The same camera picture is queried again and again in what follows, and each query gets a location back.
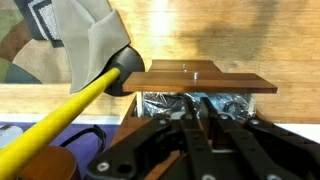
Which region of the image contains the wooden drawer holding black plastic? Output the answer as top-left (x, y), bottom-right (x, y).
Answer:
top-left (122, 70), bottom-right (278, 123)

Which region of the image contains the grey cloth cover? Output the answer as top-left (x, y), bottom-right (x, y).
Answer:
top-left (50, 0), bottom-right (132, 95)

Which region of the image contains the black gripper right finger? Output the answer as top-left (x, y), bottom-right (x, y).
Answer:
top-left (200, 96), bottom-right (320, 180)

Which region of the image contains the brown wooden drawer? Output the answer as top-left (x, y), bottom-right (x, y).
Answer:
top-left (148, 59), bottom-right (223, 73)

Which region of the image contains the black guitar strap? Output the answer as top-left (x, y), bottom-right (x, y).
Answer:
top-left (59, 124), bottom-right (108, 158)

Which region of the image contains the black round stand base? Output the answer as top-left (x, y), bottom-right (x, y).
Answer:
top-left (102, 45), bottom-right (146, 98)

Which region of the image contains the yellow pole with black cap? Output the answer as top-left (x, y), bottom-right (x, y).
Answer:
top-left (0, 67), bottom-right (122, 180)

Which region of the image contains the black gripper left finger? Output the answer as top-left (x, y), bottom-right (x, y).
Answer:
top-left (86, 95), bottom-right (215, 180)

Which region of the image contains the multicolour patterned rug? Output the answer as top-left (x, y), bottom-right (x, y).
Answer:
top-left (0, 0), bottom-right (74, 85)

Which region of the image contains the brown acoustic guitar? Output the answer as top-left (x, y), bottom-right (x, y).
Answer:
top-left (18, 144), bottom-right (82, 180)

